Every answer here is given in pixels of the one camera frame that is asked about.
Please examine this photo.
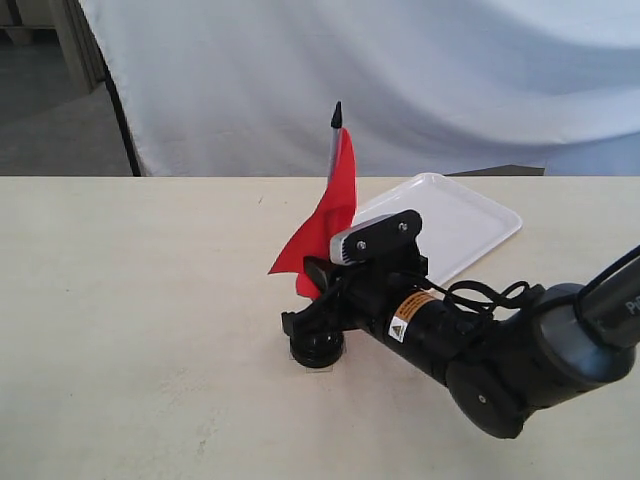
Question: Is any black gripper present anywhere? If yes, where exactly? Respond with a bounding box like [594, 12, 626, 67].
[281, 249, 440, 345]

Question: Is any red flag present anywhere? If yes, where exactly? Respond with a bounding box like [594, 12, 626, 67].
[269, 102, 357, 300]

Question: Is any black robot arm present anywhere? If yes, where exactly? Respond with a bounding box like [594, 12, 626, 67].
[282, 244, 639, 439]

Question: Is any black round flag base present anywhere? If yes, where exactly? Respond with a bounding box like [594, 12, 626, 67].
[289, 331, 345, 369]

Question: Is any white plastic tray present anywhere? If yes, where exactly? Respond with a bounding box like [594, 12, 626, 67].
[353, 173, 523, 285]

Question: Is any black backdrop stand pole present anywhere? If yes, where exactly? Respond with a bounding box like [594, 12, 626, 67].
[102, 59, 142, 177]

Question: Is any white backdrop cloth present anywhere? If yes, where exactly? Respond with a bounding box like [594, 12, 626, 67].
[82, 1, 639, 176]

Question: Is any beige furniture in background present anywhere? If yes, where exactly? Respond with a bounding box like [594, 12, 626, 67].
[1, 0, 105, 95]

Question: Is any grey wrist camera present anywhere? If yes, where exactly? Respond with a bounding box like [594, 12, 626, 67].
[329, 209, 422, 266]

